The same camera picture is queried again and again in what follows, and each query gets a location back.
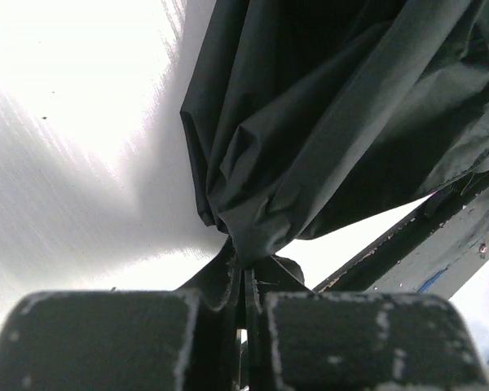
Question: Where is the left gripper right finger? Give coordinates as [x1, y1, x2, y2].
[244, 258, 489, 390]

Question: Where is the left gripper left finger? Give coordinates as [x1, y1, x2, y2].
[0, 243, 240, 390]

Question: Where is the black folding umbrella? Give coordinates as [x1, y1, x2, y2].
[180, 1, 489, 267]

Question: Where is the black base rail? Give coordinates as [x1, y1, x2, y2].
[314, 171, 489, 298]

